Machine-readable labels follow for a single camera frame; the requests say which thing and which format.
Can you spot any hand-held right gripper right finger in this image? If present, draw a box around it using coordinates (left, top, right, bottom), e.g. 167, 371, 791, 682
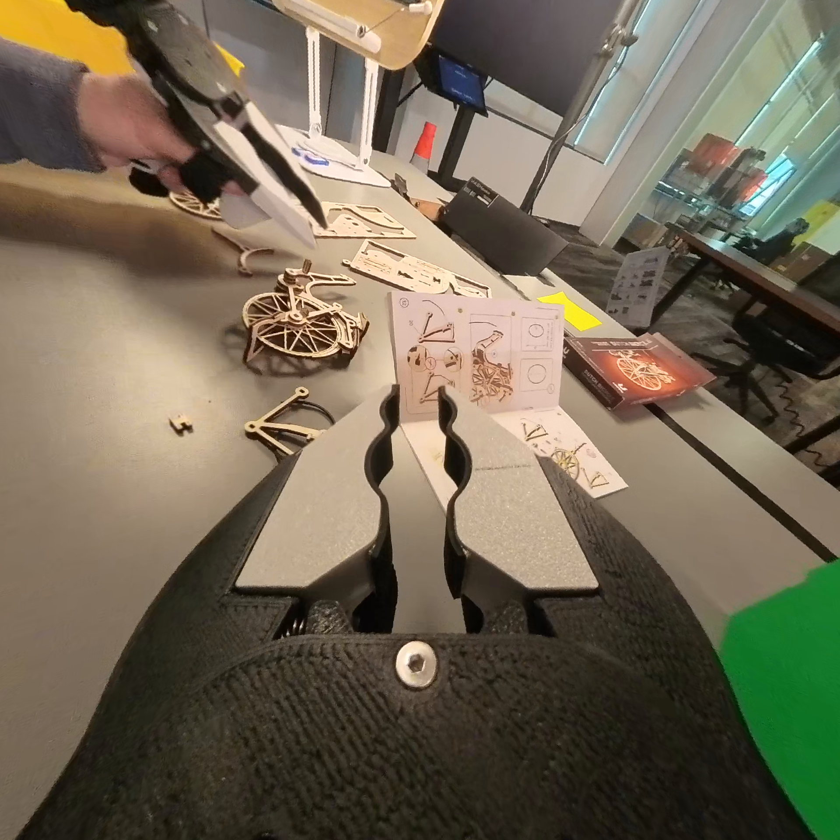
437, 386, 600, 599

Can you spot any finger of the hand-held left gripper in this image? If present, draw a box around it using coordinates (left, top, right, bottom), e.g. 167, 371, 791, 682
226, 98, 328, 227
206, 128, 319, 249

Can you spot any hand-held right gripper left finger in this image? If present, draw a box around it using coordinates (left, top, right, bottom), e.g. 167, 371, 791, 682
234, 384, 403, 601

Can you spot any wooden triangle frame part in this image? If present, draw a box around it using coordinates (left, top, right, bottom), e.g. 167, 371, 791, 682
244, 386, 329, 458

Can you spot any white instruction booklet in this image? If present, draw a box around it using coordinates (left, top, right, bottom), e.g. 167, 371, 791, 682
390, 290, 629, 509

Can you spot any wooden bicycle model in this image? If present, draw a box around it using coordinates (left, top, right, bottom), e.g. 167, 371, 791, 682
239, 259, 370, 378

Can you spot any person's left hand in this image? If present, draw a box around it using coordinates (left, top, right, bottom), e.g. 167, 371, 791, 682
77, 71, 231, 198

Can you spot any wooden fork part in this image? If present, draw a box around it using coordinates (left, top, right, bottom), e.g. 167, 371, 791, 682
211, 226, 275, 275

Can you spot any wooden spoked wheel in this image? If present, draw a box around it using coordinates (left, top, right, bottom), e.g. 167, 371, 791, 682
169, 187, 227, 221

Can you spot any wooden part sheet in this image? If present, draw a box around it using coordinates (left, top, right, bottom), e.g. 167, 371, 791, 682
341, 239, 493, 299
308, 202, 417, 240

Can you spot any yellow plastic bin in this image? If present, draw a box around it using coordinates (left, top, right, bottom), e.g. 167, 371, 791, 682
0, 0, 245, 76

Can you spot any small brown object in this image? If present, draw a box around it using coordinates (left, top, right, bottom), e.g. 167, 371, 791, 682
394, 172, 454, 222

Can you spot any wooden book stand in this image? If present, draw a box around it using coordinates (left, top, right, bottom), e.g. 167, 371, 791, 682
272, 0, 447, 189

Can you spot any dark red product box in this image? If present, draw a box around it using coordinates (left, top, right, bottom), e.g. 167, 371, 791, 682
563, 331, 718, 412

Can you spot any black monitor stand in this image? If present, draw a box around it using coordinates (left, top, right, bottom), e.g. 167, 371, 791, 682
433, 108, 481, 186

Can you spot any small tablet screen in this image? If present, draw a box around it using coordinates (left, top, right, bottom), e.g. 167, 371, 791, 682
433, 52, 488, 112

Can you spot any yellow sticky note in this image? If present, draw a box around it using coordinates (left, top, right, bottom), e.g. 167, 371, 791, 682
537, 292, 601, 331

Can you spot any black flat box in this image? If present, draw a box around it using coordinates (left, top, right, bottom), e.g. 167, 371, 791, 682
443, 174, 570, 277

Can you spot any printed paper leaflet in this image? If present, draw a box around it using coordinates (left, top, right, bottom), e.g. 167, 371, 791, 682
607, 248, 670, 326

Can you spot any large black monitor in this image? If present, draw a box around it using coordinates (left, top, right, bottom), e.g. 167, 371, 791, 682
427, 0, 631, 122

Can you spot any black office chair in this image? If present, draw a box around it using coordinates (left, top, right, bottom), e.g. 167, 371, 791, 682
696, 308, 821, 427

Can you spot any black light stand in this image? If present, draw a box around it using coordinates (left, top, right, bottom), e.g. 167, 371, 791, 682
521, 0, 641, 214

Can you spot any green plastic bin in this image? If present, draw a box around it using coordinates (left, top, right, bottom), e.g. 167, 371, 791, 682
718, 558, 840, 840

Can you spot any long brown table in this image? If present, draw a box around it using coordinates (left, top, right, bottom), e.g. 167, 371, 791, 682
669, 226, 840, 336

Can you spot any metal storage shelf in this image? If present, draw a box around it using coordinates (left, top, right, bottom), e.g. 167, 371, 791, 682
656, 134, 788, 244

